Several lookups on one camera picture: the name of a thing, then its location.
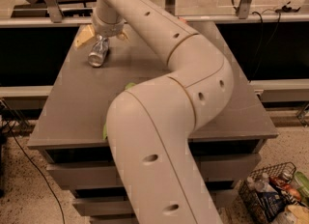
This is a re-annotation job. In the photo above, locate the black wire basket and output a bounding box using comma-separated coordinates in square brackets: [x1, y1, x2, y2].
[239, 162, 296, 224]

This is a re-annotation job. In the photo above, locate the middle grey drawer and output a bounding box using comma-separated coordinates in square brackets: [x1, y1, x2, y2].
[72, 187, 238, 216]

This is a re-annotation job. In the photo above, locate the clear plastic water bottle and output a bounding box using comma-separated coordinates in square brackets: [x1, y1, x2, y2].
[254, 173, 274, 192]

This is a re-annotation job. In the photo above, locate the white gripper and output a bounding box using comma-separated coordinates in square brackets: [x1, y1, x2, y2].
[74, 0, 128, 48]

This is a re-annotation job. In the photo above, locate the green item in basket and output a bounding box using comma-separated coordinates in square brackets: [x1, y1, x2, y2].
[292, 171, 309, 199]

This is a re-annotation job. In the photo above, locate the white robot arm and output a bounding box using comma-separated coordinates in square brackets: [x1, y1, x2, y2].
[93, 0, 234, 224]

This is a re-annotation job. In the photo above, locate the black cable on rail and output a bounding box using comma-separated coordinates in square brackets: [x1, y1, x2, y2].
[225, 0, 295, 79]

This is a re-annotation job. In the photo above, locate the green dong chips bag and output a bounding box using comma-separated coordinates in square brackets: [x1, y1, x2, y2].
[102, 82, 137, 140]

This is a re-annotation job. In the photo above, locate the grey drawer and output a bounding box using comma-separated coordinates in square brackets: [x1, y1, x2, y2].
[90, 213, 139, 224]
[47, 154, 261, 190]
[72, 187, 238, 216]

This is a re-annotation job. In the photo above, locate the left metal bracket post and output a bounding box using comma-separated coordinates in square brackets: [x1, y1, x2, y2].
[44, 0, 63, 23]

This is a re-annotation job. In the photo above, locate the black floor cable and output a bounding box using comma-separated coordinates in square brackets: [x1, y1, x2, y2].
[0, 98, 67, 224]

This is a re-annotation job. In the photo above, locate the top grey drawer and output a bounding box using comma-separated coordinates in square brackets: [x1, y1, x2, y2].
[47, 154, 261, 190]

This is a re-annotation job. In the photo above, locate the bottom grey drawer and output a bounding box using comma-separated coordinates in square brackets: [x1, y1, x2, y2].
[90, 213, 139, 224]

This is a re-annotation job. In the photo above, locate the red snack package in basket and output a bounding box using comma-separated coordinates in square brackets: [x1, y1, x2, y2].
[269, 176, 301, 201]

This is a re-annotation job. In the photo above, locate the grey drawer cabinet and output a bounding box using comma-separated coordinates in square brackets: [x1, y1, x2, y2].
[26, 21, 279, 224]

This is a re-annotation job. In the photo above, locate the silver blue redbull can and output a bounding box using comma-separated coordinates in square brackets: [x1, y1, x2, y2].
[88, 36, 109, 68]

